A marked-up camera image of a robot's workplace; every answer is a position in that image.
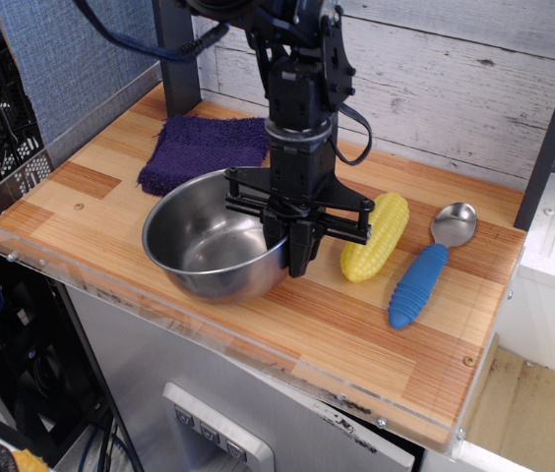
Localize silver metal pot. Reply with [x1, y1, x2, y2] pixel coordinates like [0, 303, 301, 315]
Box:
[142, 170, 288, 304]

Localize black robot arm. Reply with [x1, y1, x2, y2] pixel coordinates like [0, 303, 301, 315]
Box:
[180, 1, 375, 277]

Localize silver toy fridge cabinet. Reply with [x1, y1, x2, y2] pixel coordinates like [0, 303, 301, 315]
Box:
[69, 288, 423, 471]

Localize clear acrylic table guard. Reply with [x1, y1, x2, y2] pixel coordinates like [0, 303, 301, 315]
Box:
[0, 85, 524, 455]

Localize black metal post left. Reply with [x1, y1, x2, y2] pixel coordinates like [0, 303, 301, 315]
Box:
[152, 0, 203, 114]

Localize blue handled metal spoon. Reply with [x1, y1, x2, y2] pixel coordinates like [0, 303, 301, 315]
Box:
[388, 202, 477, 329]

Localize yellow plastic corn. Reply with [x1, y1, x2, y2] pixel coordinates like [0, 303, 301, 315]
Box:
[340, 193, 409, 283]

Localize blue fabric partition panel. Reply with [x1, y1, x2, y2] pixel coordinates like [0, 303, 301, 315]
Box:
[0, 1, 156, 144]

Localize purple rag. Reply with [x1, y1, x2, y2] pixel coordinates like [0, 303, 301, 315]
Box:
[137, 116, 270, 197]

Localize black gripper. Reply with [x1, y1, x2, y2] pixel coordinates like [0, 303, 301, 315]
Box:
[225, 122, 374, 278]

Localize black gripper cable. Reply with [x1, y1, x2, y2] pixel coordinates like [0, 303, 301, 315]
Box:
[329, 100, 373, 166]

